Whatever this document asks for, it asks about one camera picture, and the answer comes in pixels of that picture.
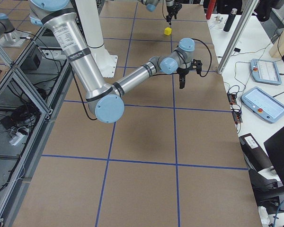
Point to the black cylinder bottle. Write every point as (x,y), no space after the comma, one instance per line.
(230,20)

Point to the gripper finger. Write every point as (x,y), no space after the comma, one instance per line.
(169,18)
(182,81)

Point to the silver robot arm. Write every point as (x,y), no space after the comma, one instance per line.
(104,99)
(152,4)

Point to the black monitor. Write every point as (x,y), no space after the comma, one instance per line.
(275,150)

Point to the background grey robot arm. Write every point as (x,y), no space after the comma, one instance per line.
(9,36)

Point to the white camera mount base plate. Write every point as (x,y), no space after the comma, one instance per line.
(108,66)

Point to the far teach pendant tablet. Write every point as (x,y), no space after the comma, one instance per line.
(264,71)

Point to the near teach pendant tablet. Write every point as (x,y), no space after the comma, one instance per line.
(263,105)

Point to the teach pendant tablet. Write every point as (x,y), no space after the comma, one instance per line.
(264,71)
(263,105)

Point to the yellow cube block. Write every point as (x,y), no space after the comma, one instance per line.
(168,31)

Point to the aluminium frame post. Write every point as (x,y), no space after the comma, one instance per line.
(249,9)

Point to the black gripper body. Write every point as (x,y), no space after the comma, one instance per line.
(183,72)
(171,8)

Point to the red cylinder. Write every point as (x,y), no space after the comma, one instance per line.
(210,9)

